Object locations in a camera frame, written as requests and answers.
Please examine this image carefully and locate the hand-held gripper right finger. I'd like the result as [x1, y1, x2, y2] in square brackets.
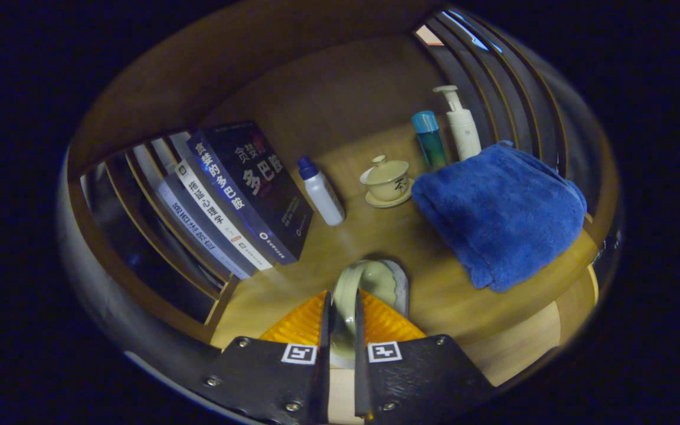
[354, 288, 498, 425]

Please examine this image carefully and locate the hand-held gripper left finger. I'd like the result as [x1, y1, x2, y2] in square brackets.
[198, 289, 333, 425]

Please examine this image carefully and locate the wooden countertop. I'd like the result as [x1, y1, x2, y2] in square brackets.
[210, 124, 600, 355]

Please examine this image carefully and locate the wooden cabinet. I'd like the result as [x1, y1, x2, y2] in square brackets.
[57, 0, 624, 414]

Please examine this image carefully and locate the light blue book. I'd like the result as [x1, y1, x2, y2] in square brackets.
[156, 180, 252, 280]

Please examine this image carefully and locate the white book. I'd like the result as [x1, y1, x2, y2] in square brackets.
[174, 159, 274, 272]

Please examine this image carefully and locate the white bottle with blue cap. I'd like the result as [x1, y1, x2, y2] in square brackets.
[297, 156, 346, 227]

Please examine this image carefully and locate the blue folded towel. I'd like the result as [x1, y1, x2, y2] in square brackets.
[411, 140, 589, 293]

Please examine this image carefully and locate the beige lidded teacup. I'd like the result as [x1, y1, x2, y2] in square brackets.
[359, 155, 414, 208]

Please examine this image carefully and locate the dark blue book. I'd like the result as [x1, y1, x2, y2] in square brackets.
[187, 121, 315, 266]

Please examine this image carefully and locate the teal bottle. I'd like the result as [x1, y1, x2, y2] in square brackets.
[411, 110, 449, 172]

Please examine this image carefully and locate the white pump bottle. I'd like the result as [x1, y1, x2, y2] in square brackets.
[433, 85, 482, 161]

